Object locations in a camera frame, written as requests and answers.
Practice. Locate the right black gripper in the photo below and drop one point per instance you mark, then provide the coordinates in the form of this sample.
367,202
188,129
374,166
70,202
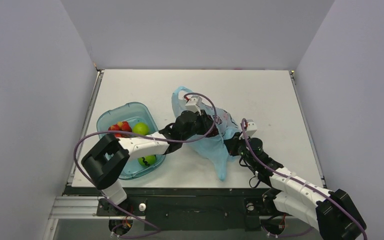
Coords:
232,144

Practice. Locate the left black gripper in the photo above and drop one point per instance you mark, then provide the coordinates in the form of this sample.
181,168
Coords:
206,123

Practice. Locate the light blue plastic bag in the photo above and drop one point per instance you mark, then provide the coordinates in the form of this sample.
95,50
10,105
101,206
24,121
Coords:
213,148

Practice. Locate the yellow-green fake fruit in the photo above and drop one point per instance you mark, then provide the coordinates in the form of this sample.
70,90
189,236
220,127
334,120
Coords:
141,128

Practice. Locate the green fake watermelon ball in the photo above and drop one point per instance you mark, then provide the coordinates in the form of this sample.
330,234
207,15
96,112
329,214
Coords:
147,161

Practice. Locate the red fake fruit bunch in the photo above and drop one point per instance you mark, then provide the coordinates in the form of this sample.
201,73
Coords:
121,126

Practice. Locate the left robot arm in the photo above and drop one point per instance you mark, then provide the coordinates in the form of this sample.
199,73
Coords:
106,160

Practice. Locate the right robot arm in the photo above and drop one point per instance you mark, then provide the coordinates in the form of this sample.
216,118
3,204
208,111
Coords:
332,213

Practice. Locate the teal transparent plastic tray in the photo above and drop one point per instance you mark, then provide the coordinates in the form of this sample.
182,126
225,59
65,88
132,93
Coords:
133,113

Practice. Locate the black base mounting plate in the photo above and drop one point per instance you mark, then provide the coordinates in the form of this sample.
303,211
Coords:
189,209

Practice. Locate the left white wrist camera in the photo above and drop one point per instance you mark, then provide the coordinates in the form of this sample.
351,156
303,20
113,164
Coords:
193,104

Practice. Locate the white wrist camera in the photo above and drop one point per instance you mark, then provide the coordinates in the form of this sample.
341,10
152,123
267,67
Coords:
249,128
193,104

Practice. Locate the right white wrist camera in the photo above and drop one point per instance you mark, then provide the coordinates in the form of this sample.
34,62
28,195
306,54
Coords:
249,128

